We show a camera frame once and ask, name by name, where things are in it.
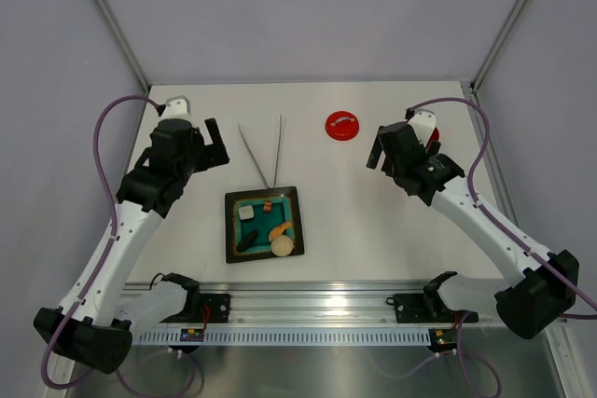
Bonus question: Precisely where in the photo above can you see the long metal tongs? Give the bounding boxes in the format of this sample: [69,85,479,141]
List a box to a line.
[237,114,284,189]

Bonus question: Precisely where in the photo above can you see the red cylindrical container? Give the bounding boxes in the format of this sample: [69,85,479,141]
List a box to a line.
[430,128,440,142]

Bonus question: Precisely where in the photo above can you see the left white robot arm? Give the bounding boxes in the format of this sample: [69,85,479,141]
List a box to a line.
[34,118,229,374]

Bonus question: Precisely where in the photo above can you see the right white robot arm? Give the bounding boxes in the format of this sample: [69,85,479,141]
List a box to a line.
[367,122,579,339]

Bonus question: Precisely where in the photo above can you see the red round lid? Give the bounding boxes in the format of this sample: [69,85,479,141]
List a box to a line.
[325,111,360,141]

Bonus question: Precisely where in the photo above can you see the white sushi roll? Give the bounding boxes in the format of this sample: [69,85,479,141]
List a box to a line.
[238,205,255,221]

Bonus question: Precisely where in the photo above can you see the square dark teal plate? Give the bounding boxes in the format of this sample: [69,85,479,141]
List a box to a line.
[224,186,305,264]

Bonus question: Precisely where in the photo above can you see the black seaweed piece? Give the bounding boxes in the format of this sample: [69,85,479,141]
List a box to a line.
[236,230,258,253]

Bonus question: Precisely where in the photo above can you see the orange salmon piece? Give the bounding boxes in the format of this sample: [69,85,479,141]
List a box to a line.
[269,221,292,241]

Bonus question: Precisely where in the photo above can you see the round white bun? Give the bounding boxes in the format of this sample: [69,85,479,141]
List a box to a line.
[271,235,294,257]

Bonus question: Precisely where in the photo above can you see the right small circuit board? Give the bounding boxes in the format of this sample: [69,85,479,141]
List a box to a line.
[430,329,457,350]

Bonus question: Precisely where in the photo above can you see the small circuit board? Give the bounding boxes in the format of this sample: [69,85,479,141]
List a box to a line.
[180,328,204,343]
[430,329,457,350]

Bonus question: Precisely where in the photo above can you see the left small circuit board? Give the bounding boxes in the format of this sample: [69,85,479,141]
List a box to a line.
[180,328,204,343]

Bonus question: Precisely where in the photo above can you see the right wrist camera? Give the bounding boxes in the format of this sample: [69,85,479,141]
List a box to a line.
[405,108,437,147]

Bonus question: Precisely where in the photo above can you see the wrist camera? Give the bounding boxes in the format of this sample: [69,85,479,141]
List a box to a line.
[160,95,192,122]
[405,108,437,147]

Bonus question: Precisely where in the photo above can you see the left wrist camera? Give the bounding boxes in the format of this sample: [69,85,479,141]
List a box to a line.
[160,95,192,122]

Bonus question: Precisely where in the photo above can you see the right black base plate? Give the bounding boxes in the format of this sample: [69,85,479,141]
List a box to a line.
[385,293,465,323]

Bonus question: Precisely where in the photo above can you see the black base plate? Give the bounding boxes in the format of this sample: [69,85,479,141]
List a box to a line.
[385,293,465,323]
[161,293,231,324]

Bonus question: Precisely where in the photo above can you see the aluminium mounting rail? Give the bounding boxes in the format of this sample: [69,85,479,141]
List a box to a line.
[118,280,568,328]

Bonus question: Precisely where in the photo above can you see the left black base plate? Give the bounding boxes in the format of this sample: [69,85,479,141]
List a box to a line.
[161,293,231,324]

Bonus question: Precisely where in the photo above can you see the left aluminium frame post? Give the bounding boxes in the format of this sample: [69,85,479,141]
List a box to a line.
[91,0,151,93]

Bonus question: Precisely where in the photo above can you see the aluminium frame post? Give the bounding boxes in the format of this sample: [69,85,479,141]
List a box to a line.
[469,0,530,95]
[91,0,151,93]

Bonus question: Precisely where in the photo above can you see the white slotted cable duct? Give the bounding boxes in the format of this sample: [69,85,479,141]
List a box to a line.
[133,327,431,347]

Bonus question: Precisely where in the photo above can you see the right aluminium frame post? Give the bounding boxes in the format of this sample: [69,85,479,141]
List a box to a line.
[469,0,530,95]

